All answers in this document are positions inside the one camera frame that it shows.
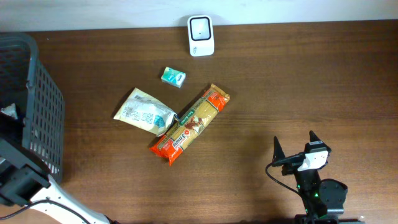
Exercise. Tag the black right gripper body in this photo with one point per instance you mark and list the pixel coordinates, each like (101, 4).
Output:
(305, 180)

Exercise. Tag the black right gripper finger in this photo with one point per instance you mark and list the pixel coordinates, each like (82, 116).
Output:
(314, 139)
(278, 154)

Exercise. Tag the orange spaghetti packet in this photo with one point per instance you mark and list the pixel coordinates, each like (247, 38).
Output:
(191, 124)

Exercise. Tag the green tissue pack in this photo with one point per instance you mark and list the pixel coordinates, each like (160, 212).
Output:
(173, 77)

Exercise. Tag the cream foil pouch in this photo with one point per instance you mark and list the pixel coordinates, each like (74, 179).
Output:
(146, 112)

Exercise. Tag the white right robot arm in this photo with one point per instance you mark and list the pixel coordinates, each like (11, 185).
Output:
(323, 199)

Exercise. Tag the white barcode scanner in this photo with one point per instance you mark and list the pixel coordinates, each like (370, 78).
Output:
(200, 35)

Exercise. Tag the grey plastic basket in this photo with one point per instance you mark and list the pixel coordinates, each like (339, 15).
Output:
(26, 83)

